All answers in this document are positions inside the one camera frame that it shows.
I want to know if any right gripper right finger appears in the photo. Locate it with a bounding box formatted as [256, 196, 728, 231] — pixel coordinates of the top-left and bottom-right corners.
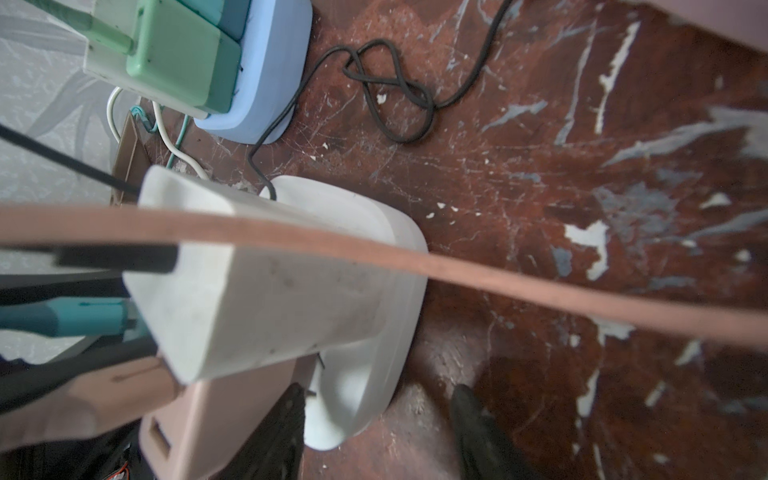
[450, 384, 543, 479]

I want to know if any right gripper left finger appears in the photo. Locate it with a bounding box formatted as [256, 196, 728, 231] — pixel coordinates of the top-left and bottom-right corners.
[214, 383, 306, 479]

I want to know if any pink charger plug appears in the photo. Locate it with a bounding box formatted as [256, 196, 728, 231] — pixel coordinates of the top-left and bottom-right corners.
[139, 355, 317, 479]

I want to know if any white power socket block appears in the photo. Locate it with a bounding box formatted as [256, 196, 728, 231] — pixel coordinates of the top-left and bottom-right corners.
[273, 175, 427, 451]

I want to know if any white charger plug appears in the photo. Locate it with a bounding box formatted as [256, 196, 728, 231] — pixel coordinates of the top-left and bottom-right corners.
[123, 167, 376, 384]

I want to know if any teal charger plug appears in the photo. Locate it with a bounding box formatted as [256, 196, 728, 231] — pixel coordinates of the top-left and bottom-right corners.
[1, 297, 149, 341]

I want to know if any blue power socket block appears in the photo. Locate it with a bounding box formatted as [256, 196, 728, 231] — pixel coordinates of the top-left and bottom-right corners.
[195, 0, 313, 145]

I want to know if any green charger on blue block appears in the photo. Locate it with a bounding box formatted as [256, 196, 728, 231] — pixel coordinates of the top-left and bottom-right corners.
[84, 0, 250, 119]

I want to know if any pink charging cable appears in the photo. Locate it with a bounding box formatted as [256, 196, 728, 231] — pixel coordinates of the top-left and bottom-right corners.
[0, 202, 768, 352]

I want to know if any black power cord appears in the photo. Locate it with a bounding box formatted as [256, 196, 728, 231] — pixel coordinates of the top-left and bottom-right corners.
[245, 0, 517, 202]

